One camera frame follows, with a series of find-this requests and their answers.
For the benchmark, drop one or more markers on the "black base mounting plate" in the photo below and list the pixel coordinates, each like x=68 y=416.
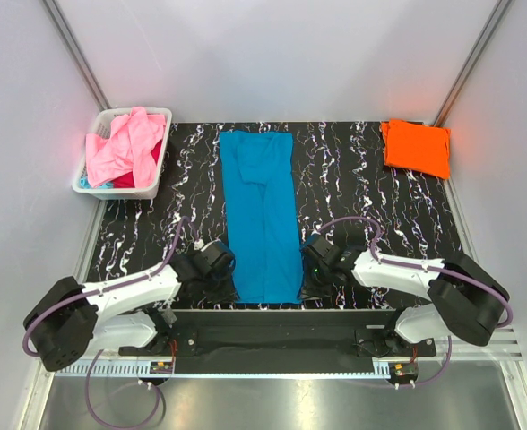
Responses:
x=300 y=337

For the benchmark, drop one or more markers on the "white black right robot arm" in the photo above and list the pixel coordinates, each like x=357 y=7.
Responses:
x=462 y=300

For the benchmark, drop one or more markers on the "blue t-shirt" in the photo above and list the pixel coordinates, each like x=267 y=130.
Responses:
x=261 y=214

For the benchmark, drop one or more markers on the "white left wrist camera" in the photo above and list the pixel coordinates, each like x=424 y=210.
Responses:
x=201 y=246

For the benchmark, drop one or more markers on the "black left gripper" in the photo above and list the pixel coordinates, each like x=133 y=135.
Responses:
x=228 y=293

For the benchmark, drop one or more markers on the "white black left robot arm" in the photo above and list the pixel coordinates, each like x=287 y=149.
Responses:
x=127 y=315

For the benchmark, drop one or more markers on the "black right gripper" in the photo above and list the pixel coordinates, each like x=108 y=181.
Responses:
x=307 y=289

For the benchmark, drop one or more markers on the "white plastic laundry basket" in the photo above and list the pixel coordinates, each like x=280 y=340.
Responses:
x=101 y=126

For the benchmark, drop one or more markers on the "red t-shirt in basket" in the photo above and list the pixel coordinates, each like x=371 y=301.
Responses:
x=143 y=172

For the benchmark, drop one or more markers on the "folded orange t-shirt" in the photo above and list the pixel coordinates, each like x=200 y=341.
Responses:
x=422 y=148

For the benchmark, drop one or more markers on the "slotted white cable duct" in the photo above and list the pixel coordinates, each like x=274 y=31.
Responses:
x=185 y=367

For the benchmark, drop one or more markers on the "pink t-shirt in basket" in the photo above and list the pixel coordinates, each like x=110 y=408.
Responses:
x=131 y=136

